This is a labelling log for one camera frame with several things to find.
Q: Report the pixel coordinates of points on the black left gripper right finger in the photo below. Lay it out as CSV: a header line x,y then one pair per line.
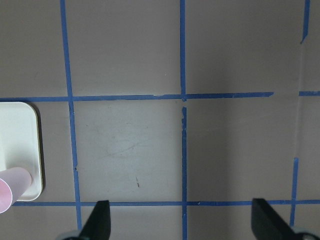
x,y
267,224

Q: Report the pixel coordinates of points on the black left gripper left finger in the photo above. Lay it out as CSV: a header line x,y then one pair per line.
x,y
98,225

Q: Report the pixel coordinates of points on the pink plastic cup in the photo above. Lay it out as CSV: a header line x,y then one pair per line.
x,y
13,184

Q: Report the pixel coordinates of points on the cream plastic tray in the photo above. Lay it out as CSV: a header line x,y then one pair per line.
x,y
20,144

